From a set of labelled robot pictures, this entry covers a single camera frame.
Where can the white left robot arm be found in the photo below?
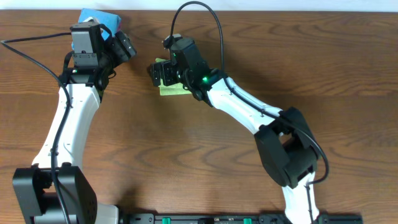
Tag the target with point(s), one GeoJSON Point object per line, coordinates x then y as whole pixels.
{"type": "Point", "coordinates": [54, 189]}

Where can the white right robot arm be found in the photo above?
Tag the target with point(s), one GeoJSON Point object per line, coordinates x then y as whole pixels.
{"type": "Point", "coordinates": [286, 146]}

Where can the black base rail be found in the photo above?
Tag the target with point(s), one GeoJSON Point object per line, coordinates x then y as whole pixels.
{"type": "Point", "coordinates": [265, 218]}

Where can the blue folded cloth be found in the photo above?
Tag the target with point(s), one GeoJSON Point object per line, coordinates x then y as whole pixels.
{"type": "Point", "coordinates": [104, 21]}

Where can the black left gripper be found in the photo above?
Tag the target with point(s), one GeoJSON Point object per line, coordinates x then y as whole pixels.
{"type": "Point", "coordinates": [114, 46]}

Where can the green microfiber cloth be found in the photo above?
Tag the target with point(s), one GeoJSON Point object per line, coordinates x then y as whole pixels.
{"type": "Point", "coordinates": [175, 89]}

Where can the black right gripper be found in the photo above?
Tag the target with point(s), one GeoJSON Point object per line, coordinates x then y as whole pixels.
{"type": "Point", "coordinates": [165, 68]}

